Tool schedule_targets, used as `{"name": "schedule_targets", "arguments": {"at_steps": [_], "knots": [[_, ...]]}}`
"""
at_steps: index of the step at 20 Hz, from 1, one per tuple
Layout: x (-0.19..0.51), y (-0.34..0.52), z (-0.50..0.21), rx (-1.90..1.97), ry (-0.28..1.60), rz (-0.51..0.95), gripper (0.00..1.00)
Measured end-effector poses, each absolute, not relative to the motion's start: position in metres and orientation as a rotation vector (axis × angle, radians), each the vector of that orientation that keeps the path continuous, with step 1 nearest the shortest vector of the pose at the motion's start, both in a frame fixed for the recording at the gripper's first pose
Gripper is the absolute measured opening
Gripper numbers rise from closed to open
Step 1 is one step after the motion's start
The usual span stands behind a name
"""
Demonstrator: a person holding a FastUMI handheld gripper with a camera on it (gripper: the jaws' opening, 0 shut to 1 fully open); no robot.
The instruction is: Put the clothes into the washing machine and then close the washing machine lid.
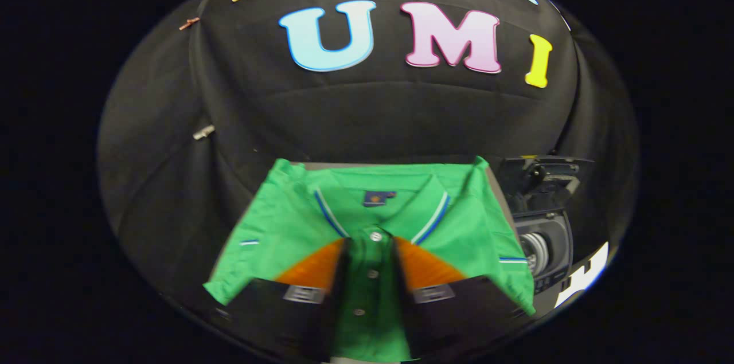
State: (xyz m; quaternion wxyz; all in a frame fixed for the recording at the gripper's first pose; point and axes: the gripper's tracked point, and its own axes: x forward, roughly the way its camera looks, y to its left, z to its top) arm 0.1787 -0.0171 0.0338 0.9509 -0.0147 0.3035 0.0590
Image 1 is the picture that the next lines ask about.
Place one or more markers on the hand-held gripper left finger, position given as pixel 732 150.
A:
pixel 338 295

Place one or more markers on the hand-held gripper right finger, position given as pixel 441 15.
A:
pixel 404 295

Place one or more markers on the green polo shirt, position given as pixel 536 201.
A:
pixel 275 220

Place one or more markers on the grey washing machine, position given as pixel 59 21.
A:
pixel 559 238

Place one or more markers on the dark washing machine lid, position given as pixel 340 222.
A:
pixel 545 180

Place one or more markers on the white black-patterned board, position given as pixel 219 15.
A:
pixel 590 272

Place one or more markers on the silver cloth clip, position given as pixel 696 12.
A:
pixel 203 132

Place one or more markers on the copper cloth clip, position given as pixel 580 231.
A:
pixel 189 23

